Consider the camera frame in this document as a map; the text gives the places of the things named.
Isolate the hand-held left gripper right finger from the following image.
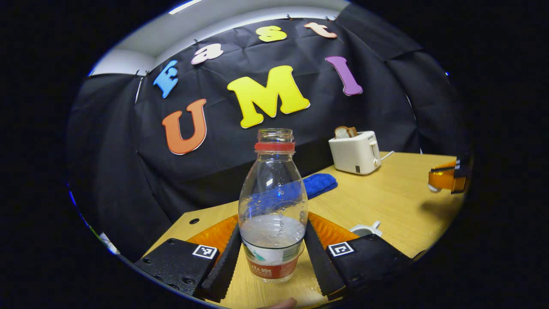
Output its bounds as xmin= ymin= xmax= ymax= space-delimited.
xmin=304 ymin=212 xmax=414 ymax=300

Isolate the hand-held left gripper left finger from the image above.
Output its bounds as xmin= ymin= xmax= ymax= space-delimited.
xmin=134 ymin=215 xmax=243 ymax=303

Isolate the white ceramic teacup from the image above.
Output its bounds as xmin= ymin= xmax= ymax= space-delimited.
xmin=350 ymin=221 xmax=383 ymax=237

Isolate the clear plastic water bottle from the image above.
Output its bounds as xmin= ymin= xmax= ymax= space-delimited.
xmin=238 ymin=128 xmax=308 ymax=283

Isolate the blue folded towel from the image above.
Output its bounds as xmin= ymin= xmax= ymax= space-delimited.
xmin=300 ymin=173 xmax=338 ymax=200

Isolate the white toaster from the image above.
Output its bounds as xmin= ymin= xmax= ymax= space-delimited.
xmin=329 ymin=131 xmax=382 ymax=175

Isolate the white side table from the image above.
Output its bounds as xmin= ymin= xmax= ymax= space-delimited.
xmin=100 ymin=232 xmax=121 ymax=255

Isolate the ceiling light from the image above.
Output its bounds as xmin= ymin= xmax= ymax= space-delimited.
xmin=169 ymin=0 xmax=204 ymax=15

